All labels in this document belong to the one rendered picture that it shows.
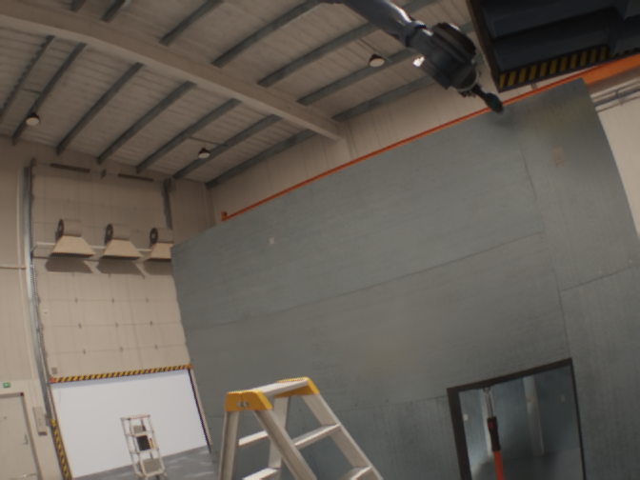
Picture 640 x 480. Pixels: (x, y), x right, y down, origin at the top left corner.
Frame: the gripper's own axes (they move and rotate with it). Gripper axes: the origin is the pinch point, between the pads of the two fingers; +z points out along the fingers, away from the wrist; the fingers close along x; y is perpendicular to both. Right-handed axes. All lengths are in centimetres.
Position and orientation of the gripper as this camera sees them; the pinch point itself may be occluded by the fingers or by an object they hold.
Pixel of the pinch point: (475, 89)
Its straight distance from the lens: 197.0
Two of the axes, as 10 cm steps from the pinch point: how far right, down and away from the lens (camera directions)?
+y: 6.1, 6.3, -4.8
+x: 5.5, -7.7, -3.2
